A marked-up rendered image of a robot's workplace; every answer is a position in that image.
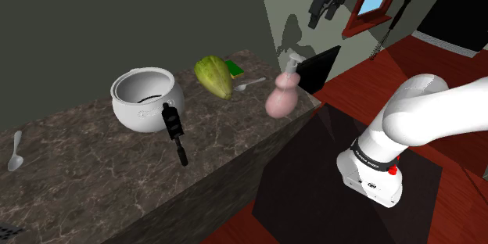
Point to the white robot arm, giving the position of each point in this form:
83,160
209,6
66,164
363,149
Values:
427,113

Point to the red framed window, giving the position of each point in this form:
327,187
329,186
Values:
375,18

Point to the black flat board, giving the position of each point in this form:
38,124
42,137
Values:
316,71

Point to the black whisk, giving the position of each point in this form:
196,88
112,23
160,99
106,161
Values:
396,18

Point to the pink soap dispenser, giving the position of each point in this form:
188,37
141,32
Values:
282,100

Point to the green and yellow sponge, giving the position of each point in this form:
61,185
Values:
235,69

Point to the silver spoon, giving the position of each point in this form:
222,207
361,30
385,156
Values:
14,161
247,84

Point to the dark robot stand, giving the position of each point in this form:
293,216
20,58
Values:
305,182

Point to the black kitchen spatula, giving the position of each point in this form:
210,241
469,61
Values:
172,123

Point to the white round pot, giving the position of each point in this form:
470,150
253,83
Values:
146,115

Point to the black perforated utensil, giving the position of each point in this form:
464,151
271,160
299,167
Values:
8,230

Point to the black appliance with grey frame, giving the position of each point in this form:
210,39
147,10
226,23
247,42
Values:
453,10

